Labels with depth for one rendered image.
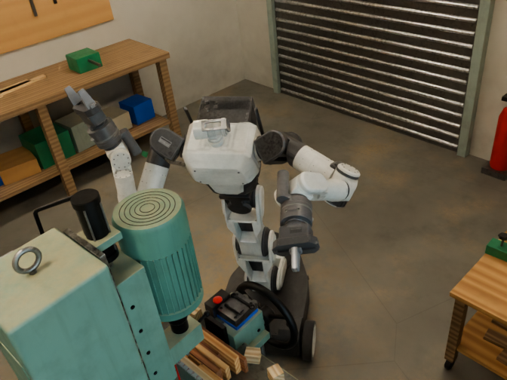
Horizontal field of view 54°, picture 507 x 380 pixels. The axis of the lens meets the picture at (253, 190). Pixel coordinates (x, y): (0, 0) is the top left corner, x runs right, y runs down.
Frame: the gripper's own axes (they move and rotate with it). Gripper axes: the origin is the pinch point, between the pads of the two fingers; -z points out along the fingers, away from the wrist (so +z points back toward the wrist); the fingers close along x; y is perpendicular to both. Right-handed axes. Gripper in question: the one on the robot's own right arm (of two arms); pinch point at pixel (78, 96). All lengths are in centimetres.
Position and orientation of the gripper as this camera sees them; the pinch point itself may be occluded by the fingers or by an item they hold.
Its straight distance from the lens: 167.2
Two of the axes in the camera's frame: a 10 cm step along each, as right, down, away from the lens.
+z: 3.8, 7.2, 5.8
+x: 6.6, 2.4, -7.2
